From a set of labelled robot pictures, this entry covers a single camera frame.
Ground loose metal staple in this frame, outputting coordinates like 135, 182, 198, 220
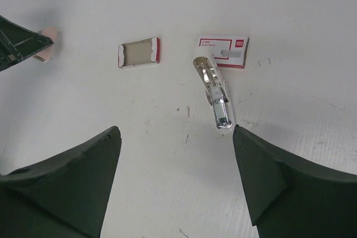
258, 57, 271, 67

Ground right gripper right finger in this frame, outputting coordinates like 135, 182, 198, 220
233, 125, 356, 237

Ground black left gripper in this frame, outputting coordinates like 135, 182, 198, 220
1, 16, 54, 71

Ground red white staple box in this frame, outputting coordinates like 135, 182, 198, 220
196, 35, 249, 69

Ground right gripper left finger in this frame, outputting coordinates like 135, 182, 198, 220
1, 126, 122, 237

